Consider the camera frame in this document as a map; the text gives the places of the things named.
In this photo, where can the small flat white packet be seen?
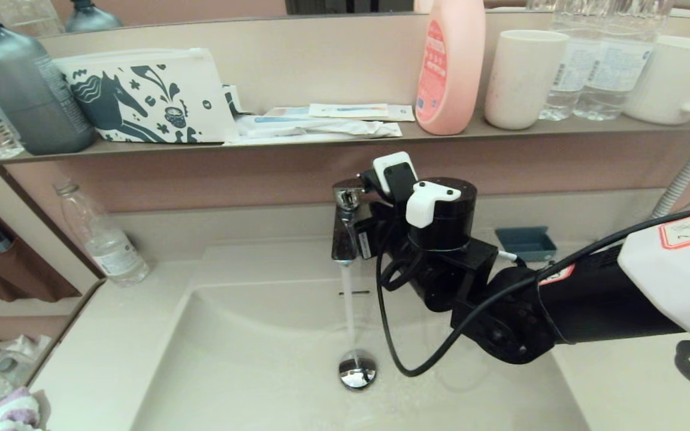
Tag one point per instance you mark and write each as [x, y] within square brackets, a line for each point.
[282, 112]

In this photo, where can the grey bottle teal cap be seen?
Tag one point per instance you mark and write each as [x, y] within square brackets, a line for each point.
[24, 90]

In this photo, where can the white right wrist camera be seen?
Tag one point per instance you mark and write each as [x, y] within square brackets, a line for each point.
[396, 170]

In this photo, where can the blue soap dish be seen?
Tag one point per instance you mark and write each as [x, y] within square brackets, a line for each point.
[527, 242]

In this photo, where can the white pouch horse print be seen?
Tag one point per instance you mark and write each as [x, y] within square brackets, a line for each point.
[201, 90]

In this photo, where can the large clear water bottle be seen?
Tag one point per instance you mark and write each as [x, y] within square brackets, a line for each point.
[572, 72]
[617, 72]

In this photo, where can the brown wall holder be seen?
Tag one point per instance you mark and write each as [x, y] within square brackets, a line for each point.
[27, 275]

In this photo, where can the wall mirror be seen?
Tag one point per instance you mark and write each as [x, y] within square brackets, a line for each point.
[201, 9]

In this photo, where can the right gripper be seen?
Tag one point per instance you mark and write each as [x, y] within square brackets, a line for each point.
[447, 224]

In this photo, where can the beige sink basin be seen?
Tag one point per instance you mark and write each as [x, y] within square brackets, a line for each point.
[261, 359]

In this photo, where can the small printed white pouch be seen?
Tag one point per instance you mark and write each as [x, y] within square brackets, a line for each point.
[231, 100]

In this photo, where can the long white wrapped packet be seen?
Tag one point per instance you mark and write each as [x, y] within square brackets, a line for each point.
[321, 127]

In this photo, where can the pink lotion bottle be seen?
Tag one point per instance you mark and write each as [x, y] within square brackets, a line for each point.
[462, 72]

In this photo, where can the chrome faucet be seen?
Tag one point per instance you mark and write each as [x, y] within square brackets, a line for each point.
[343, 239]

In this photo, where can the white paper toothbrush packet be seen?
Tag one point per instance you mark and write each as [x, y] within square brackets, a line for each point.
[351, 111]

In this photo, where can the purple white striped towel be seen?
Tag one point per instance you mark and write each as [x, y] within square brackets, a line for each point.
[18, 407]

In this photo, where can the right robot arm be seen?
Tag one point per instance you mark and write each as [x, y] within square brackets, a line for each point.
[590, 299]

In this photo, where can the chrome sink drain stopper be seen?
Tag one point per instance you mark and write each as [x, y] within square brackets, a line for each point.
[357, 371]

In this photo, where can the grey wall shelf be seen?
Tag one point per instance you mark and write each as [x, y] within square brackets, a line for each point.
[261, 146]

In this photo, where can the small clear plastic bottle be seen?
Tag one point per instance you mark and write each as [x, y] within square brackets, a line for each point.
[108, 250]

